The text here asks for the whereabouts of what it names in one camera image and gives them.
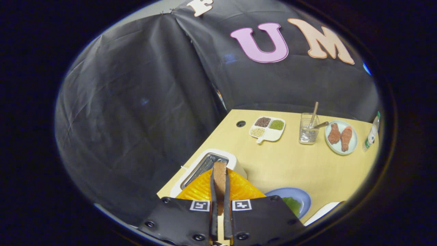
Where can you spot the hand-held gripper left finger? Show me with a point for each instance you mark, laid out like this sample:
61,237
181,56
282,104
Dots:
181,218

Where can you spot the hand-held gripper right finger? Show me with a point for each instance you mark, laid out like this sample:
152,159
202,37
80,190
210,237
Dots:
263,218

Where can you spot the green lettuce leaf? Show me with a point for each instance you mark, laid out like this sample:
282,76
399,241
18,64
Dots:
292,205

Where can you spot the brown bread slice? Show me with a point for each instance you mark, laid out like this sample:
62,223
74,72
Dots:
220,177

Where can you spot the blue plate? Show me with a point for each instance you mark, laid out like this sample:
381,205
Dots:
276,194

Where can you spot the white plate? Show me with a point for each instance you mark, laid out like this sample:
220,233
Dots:
321,213

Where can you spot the white toaster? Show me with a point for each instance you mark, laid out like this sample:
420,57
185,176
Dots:
235,163

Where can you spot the white divided grain dish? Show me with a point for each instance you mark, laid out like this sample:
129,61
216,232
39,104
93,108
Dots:
272,135

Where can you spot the clear glass utensil holder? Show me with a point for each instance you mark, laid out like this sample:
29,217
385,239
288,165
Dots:
308,136

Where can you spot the pale green plate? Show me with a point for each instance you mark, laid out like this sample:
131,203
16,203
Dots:
341,151

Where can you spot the brown fried chicken drumstick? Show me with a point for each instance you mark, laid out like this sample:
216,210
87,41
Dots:
346,138
334,134

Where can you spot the wooden spoon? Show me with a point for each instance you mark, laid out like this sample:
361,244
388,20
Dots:
322,124

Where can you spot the wooden stick utensil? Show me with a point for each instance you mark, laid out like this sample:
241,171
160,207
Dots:
314,111

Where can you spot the clear bottle green label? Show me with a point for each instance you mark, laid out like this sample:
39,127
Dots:
370,138

